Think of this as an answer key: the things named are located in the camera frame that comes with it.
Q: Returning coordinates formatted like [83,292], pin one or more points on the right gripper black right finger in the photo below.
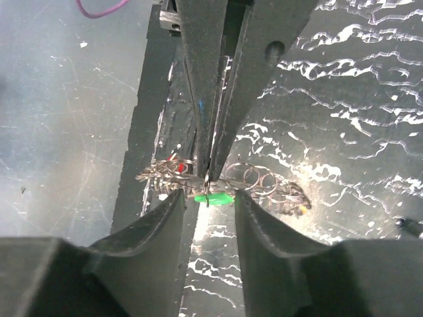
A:
[270,255]

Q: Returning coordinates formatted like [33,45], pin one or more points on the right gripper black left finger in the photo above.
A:
[138,264]

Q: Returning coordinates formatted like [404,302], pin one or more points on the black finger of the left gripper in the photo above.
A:
[201,27]
[269,29]

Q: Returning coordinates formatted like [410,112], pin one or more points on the green key tag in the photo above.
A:
[214,199]

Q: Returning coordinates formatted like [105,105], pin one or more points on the red key tag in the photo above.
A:
[176,164]

